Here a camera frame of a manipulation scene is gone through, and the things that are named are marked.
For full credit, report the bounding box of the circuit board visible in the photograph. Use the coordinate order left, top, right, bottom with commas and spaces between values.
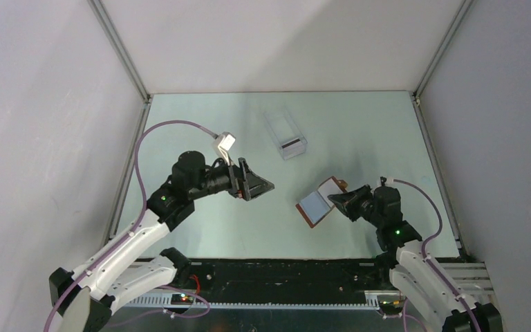
379, 299, 405, 310
170, 293, 196, 306

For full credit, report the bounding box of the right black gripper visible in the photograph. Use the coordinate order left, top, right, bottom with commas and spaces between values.
328, 185, 383, 228

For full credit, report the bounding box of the clear plastic card box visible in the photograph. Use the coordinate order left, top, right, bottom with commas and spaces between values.
263, 109, 308, 160

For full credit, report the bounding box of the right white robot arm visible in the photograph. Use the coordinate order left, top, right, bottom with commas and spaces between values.
328, 184, 503, 331

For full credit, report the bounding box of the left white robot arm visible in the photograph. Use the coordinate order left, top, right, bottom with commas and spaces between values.
44, 151, 274, 331

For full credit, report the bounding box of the brown leather card holder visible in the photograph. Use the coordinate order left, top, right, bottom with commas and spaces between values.
295, 176, 348, 228

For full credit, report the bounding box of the card with black stripe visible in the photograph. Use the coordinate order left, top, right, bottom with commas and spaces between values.
281, 138, 303, 149

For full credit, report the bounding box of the left circuit board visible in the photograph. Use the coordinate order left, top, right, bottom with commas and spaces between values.
170, 293, 196, 306

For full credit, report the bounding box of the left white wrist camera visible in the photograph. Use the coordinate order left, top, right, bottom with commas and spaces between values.
212, 131, 236, 160

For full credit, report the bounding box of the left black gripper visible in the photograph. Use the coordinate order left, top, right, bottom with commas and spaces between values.
189, 152, 273, 201

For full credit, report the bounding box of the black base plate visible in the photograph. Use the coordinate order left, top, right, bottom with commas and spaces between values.
146, 259, 420, 305

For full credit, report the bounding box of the right circuit board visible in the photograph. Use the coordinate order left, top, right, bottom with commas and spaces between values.
379, 299, 405, 310

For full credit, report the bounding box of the aluminium frame rail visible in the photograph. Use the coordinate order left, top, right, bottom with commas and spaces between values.
77, 260, 496, 311

